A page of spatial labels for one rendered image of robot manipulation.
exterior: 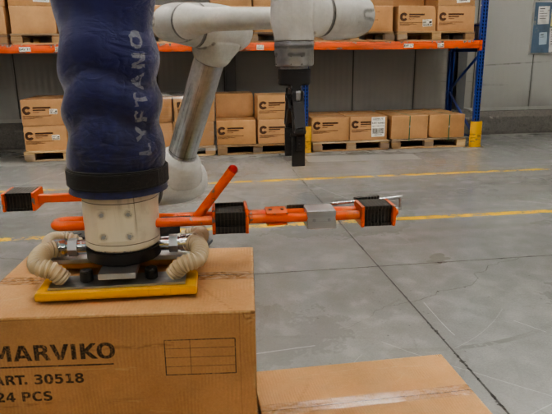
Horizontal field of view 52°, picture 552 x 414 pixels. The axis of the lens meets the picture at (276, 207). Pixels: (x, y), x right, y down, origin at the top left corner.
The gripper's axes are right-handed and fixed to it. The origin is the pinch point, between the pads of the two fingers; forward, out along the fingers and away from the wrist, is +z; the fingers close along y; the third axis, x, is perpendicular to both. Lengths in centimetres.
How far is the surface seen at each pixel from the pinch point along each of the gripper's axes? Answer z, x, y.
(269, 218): 13.6, -6.5, 5.2
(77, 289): 25, -49, 16
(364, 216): 13.8, 15.8, 6.2
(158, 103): -13.4, -30.3, 5.5
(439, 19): -69, 311, -726
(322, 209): 12.4, 6.2, 3.6
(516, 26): -63, 504, -863
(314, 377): 68, 7, -13
